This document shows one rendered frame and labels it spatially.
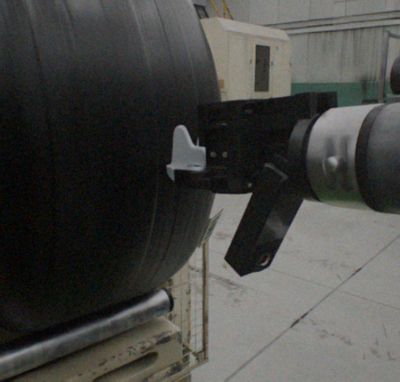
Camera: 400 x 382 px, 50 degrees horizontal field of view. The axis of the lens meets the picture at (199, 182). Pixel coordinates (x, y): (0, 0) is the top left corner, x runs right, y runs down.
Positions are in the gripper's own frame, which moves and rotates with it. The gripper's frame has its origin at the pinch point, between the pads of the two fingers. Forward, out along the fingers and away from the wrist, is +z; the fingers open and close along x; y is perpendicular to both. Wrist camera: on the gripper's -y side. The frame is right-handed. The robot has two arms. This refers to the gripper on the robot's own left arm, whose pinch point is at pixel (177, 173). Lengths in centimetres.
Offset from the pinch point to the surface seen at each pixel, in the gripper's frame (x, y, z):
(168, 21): -2.3, 17.5, 2.6
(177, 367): -9.0, -34.6, 16.6
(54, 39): 12.0, 14.4, 1.7
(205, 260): -59, -40, 68
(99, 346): 2.8, -27.5, 20.1
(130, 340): -1.6, -27.7, 18.4
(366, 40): -1016, 187, 544
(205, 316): -58, -60, 71
